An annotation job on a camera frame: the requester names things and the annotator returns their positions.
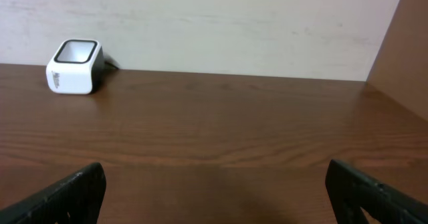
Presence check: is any white barcode scanner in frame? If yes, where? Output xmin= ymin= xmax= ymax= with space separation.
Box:
xmin=45 ymin=39 xmax=104 ymax=94

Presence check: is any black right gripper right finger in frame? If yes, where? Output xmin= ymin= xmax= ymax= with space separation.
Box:
xmin=325 ymin=159 xmax=427 ymax=224

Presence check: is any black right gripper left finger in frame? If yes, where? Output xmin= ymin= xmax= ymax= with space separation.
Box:
xmin=1 ymin=162 xmax=106 ymax=224

